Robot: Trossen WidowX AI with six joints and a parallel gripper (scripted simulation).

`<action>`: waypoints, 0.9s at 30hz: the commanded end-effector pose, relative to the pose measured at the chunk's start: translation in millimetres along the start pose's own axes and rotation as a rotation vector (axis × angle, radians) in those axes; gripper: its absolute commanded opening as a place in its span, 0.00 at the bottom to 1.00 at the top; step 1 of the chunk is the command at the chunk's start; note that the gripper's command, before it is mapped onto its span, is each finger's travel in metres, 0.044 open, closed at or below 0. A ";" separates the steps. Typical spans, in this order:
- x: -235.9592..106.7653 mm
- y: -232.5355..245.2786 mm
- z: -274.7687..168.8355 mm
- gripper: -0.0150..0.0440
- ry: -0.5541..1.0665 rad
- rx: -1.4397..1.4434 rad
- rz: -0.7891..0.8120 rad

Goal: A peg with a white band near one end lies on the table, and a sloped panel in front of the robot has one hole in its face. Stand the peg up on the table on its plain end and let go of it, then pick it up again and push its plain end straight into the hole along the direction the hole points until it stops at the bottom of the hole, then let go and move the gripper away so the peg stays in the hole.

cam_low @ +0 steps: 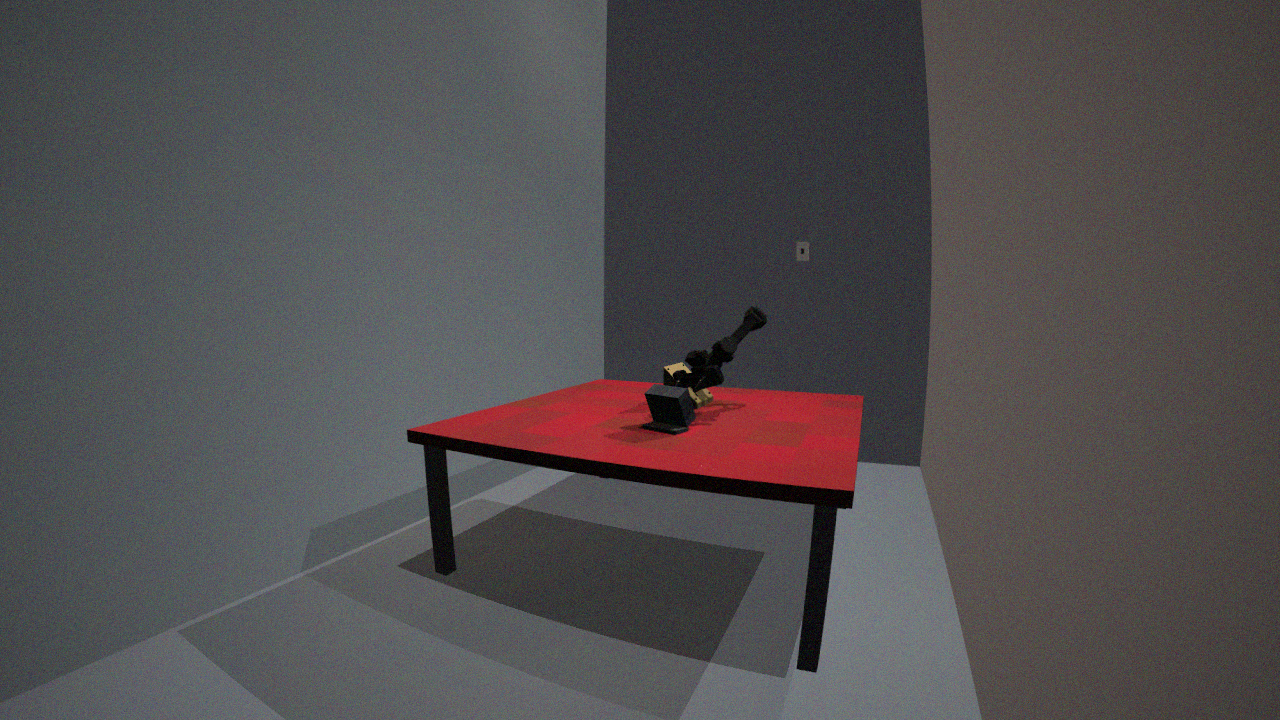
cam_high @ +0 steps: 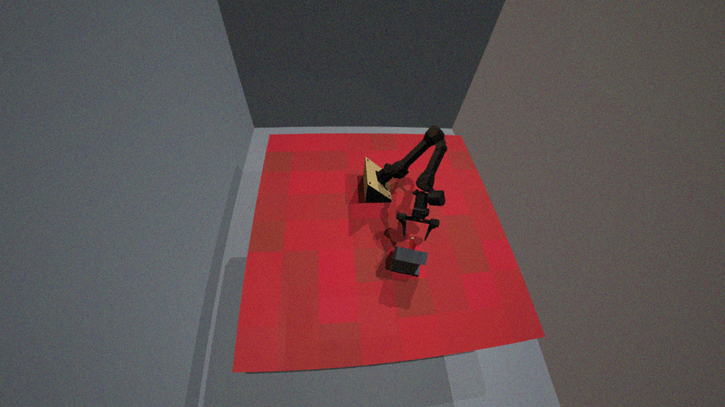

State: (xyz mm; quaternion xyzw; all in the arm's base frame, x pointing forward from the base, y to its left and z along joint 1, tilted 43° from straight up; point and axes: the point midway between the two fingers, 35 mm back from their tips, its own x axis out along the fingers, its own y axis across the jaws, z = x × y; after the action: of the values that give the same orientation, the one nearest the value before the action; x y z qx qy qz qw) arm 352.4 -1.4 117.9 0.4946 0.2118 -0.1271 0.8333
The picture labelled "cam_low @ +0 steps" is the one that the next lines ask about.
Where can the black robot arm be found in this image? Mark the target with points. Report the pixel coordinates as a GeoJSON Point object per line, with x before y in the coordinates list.
{"type": "Point", "coordinates": [723, 350]}

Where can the grey flat panel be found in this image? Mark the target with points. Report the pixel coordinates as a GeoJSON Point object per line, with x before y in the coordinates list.
{"type": "Point", "coordinates": [671, 409]}

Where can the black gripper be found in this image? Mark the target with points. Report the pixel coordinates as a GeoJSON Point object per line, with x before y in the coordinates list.
{"type": "Point", "coordinates": [706, 378]}

